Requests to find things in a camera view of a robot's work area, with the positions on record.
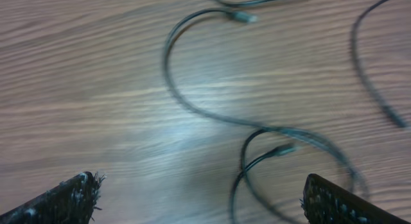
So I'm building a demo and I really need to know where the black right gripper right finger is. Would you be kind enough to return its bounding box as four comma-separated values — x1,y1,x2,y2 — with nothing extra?
302,173,410,224

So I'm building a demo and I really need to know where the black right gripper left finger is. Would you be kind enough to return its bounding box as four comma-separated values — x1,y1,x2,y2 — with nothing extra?
1,171,106,224

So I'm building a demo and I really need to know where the black cable bundle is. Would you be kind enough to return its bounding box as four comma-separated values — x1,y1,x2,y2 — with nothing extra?
162,7,370,224

